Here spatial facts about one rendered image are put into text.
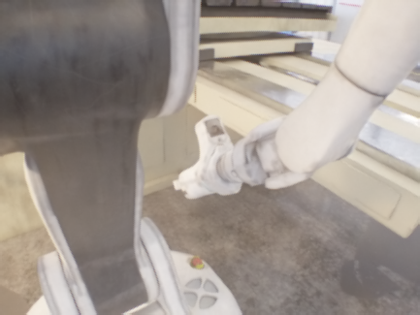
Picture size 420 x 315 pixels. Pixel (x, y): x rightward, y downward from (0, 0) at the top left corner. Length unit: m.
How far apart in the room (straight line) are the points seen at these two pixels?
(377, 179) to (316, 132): 0.39
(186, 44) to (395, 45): 0.16
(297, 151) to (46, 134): 0.23
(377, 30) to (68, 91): 0.23
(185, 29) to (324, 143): 0.16
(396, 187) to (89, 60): 0.59
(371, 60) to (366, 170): 0.44
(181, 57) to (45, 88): 0.10
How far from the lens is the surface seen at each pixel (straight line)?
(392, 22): 0.25
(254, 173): 0.40
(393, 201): 0.66
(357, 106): 0.28
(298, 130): 0.30
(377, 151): 0.70
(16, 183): 1.43
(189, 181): 0.53
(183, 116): 1.55
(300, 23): 1.67
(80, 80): 0.21
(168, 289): 0.54
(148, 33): 0.22
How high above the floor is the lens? 1.01
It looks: 32 degrees down
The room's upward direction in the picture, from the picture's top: 3 degrees clockwise
